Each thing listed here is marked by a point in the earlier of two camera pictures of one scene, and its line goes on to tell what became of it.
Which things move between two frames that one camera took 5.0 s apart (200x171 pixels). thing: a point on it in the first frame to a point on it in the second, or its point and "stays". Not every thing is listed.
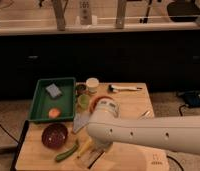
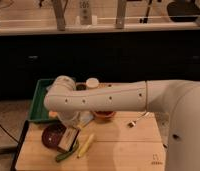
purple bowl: (54, 136) stays
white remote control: (84, 12) stays
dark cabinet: (169, 60) stays
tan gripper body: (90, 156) to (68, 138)
